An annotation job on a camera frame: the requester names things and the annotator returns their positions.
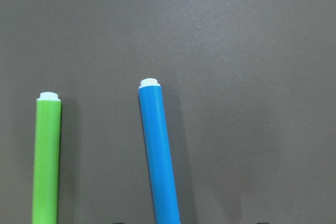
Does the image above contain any blue highlighter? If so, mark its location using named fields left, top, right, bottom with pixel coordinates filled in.
left=139, top=78, right=181, bottom=223

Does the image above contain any green highlighter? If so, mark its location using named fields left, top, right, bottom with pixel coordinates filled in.
left=31, top=91, right=61, bottom=223

